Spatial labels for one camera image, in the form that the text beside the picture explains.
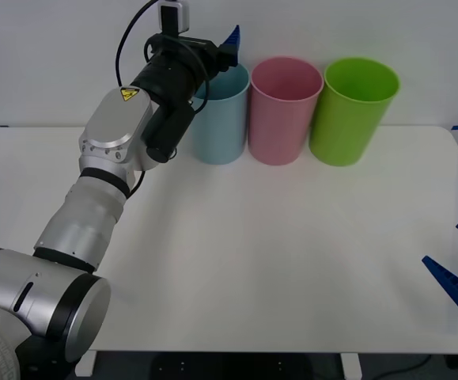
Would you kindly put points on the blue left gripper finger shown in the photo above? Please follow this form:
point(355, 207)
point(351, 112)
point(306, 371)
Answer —
point(234, 49)

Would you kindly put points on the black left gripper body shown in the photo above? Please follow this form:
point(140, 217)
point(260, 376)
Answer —
point(207, 55)

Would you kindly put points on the silver-grey and black left arm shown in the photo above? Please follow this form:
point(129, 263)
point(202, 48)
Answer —
point(110, 118)

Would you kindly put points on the pale blue plastic bin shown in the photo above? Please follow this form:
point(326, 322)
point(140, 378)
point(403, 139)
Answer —
point(222, 126)

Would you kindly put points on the pink plastic bin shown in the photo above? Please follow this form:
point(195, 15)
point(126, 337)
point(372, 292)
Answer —
point(278, 126)

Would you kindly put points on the white table leg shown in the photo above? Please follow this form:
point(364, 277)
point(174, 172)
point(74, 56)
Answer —
point(350, 366)
point(88, 366)

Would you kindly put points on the green plastic bin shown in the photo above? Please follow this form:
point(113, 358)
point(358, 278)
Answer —
point(347, 126)

